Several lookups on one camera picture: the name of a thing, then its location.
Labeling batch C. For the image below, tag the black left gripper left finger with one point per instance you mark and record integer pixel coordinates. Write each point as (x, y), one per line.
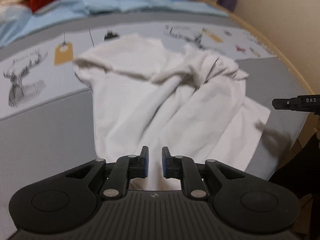
(70, 199)

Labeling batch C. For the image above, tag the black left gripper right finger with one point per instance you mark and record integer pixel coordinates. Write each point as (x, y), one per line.
(240, 200)

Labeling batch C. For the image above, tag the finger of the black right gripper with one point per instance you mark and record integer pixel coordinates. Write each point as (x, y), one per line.
(301, 103)

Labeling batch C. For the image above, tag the white t-shirt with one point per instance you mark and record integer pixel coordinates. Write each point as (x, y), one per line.
(193, 102)

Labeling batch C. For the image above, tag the grey printed bed sheet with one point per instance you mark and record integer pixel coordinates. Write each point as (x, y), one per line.
(57, 136)

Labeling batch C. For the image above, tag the purple box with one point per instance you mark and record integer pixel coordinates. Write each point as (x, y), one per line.
(227, 4)

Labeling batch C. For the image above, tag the light blue blanket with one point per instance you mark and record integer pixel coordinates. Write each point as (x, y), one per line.
(18, 21)

